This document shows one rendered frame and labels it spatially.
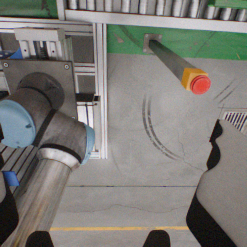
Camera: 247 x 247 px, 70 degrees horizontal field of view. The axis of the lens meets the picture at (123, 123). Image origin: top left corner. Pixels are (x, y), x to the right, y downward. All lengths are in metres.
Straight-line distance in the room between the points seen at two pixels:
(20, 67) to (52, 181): 0.39
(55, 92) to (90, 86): 0.93
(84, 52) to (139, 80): 0.58
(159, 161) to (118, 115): 0.84
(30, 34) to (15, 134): 0.34
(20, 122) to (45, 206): 0.19
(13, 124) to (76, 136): 0.15
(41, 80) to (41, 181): 0.31
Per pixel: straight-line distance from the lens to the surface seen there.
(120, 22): 1.03
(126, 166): 2.32
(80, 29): 1.42
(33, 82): 0.61
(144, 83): 1.74
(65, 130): 0.49
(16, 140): 0.51
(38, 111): 0.50
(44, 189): 0.44
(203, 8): 1.23
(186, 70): 0.73
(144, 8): 1.08
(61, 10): 1.05
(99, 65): 1.44
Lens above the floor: 1.62
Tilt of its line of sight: 58 degrees down
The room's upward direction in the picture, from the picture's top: 177 degrees clockwise
